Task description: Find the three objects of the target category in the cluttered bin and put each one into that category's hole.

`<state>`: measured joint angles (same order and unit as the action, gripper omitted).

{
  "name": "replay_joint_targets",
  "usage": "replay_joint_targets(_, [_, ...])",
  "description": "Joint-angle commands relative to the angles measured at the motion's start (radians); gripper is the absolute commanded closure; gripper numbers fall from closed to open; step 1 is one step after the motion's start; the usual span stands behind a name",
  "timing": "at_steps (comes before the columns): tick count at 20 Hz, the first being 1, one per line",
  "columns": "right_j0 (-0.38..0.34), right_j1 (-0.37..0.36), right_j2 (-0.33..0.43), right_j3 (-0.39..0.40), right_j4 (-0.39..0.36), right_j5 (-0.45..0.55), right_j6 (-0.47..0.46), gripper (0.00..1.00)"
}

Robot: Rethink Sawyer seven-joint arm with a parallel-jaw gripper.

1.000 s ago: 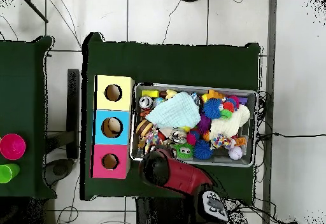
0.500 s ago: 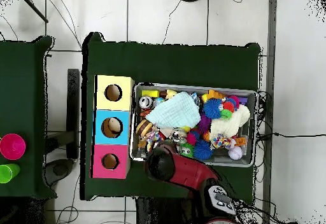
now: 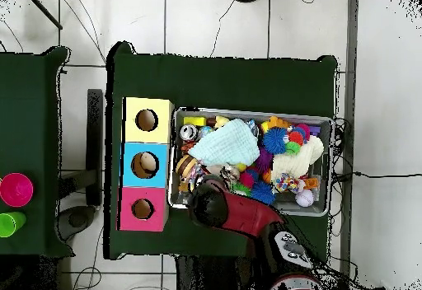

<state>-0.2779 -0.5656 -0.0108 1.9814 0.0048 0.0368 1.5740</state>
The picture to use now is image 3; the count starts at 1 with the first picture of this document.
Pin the yellow plush duck toy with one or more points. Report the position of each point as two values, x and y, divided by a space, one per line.
221 121

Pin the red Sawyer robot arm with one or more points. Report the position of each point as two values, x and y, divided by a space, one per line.
244 212

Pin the wooden box with three holes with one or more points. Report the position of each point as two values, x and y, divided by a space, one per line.
128 158

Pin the mint green waffle cloth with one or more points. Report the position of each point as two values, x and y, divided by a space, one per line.
227 145

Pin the wooden toy hamburger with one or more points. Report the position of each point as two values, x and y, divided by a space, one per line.
184 164

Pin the green spiky ball with eyes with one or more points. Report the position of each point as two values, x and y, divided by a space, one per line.
242 189

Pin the blue spiky rubber ball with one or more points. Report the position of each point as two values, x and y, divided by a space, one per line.
263 191
275 140

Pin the orange plastic toy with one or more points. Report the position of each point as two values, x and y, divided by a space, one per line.
275 122

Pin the dark green table cloth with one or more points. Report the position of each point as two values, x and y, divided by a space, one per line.
230 79
29 105

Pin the polka-dot fabric scrunchie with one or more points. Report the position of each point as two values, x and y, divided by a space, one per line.
285 183

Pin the cream waffle cloth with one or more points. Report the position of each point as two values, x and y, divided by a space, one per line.
296 163

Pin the white baseball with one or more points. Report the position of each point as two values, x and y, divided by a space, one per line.
304 198

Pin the black flat panel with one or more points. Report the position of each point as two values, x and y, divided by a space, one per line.
95 138

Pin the pink plastic cup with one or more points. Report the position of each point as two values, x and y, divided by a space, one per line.
16 189

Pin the black rod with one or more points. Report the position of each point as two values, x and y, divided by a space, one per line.
46 12

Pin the green plastic cup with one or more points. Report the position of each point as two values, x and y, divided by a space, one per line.
8 224

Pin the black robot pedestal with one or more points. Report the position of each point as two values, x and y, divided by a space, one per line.
211 276

